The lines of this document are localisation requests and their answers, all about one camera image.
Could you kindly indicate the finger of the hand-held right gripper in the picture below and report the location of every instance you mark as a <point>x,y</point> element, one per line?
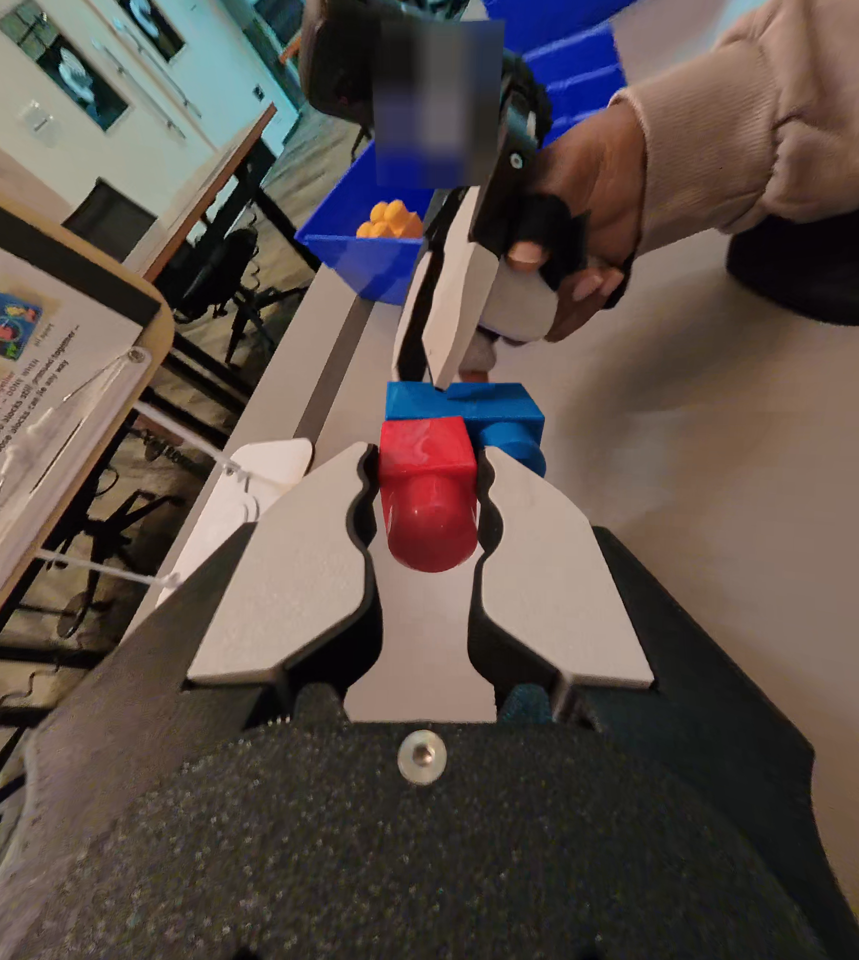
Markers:
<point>411,322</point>
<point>459,300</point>

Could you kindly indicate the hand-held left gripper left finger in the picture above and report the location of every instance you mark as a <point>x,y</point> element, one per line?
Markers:
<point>287,592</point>

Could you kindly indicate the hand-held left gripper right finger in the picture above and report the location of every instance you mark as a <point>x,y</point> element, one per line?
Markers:
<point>557,592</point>

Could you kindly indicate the blue plastic bin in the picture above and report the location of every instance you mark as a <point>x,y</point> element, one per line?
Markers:
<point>549,9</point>
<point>572,82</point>
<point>369,262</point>

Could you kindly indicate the yellow toy block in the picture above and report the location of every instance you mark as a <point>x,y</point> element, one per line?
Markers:
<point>392,221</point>

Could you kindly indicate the blue two-stud toy block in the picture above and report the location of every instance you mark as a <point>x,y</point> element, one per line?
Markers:
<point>497,412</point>

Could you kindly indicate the red toy block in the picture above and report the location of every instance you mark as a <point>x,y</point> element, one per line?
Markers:
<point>426,487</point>

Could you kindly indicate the person's right forearm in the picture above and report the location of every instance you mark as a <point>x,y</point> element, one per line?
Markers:
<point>774,112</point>

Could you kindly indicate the person's right hand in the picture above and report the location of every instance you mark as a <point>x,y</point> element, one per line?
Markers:
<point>602,187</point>

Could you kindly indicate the wooden office desk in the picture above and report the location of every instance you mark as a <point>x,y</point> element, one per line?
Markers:
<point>212,180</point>

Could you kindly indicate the phone icon door panel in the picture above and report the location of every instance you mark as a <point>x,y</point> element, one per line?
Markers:
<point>156,26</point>
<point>69,67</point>

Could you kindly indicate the black office chair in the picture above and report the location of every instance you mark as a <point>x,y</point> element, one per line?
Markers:
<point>212,262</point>
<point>111,525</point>

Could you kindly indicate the printed instruction sheet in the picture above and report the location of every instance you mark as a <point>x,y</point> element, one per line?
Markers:
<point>17,360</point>

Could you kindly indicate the black pad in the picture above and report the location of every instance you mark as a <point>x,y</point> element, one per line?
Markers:
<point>827,277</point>

